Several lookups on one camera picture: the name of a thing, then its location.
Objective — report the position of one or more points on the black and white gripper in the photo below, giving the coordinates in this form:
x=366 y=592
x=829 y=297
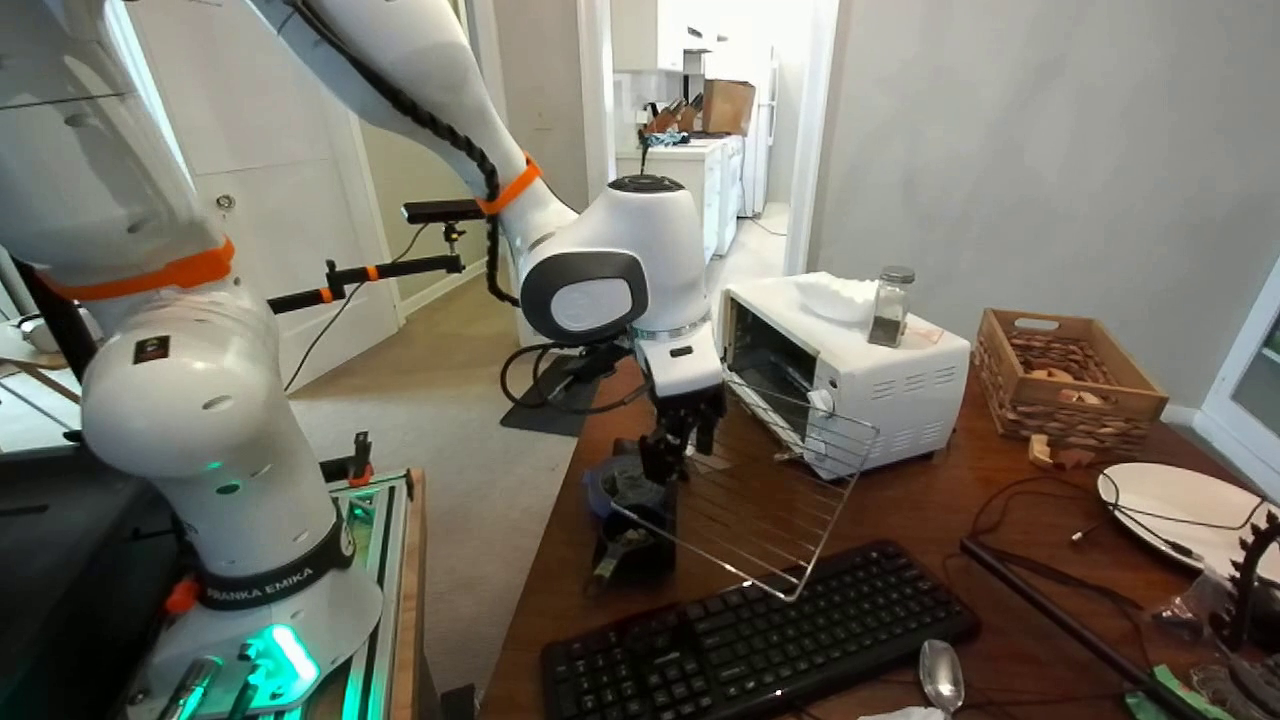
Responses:
x=681 y=370

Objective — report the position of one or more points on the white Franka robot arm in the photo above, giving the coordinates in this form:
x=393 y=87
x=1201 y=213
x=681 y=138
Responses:
x=201 y=403

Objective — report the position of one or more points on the white toaster oven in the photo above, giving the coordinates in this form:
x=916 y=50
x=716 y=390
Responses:
x=895 y=384

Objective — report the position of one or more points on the black rectangular mat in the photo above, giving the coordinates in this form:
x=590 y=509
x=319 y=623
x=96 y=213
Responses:
x=664 y=565

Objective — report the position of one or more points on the dark floor mat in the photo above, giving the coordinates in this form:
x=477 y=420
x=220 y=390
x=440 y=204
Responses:
x=527 y=425

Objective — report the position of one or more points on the white paper towel wad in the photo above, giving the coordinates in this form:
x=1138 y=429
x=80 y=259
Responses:
x=832 y=297

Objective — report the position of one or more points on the black computer keyboard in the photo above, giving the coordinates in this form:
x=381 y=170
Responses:
x=762 y=652

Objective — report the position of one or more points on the glass spice jar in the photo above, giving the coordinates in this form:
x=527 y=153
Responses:
x=889 y=314

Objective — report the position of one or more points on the white cabinet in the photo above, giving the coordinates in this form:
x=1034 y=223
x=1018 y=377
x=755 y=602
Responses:
x=722 y=174

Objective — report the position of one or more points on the robot cart aluminium rails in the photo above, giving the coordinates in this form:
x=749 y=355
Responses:
x=400 y=602

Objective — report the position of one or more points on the black orange clamp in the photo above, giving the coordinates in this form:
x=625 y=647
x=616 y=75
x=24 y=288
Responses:
x=361 y=462

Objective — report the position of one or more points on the brown wicker basket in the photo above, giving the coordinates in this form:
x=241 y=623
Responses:
x=1013 y=384

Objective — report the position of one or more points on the brown cardboard box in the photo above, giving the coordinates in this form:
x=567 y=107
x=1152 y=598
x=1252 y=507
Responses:
x=729 y=107

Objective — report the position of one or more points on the long black stick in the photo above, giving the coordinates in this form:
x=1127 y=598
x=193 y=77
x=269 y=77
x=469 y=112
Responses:
x=1054 y=607

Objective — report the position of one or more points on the white panel door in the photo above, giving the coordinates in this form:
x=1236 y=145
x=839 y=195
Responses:
x=332 y=200

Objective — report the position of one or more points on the white plate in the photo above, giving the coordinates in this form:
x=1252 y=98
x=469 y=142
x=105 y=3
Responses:
x=1201 y=544

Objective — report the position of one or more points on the clear plastic bag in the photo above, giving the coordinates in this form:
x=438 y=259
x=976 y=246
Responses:
x=1201 y=624

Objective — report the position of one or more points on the green flat object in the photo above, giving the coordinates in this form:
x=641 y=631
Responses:
x=1175 y=698

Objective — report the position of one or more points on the white framed window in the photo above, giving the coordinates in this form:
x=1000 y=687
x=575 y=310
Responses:
x=1261 y=384

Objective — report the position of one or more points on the black toothed gear object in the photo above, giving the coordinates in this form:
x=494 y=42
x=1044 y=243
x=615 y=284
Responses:
x=1261 y=573

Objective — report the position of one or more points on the large black case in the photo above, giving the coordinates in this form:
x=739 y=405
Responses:
x=67 y=587

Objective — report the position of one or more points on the black diagonal strut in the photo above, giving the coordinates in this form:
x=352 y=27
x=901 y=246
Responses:
x=41 y=326

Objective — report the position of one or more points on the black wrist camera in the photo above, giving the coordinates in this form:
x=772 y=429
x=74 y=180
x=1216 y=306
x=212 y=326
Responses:
x=586 y=373

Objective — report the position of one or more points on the black stereo camera bar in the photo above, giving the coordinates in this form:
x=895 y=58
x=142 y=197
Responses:
x=440 y=209

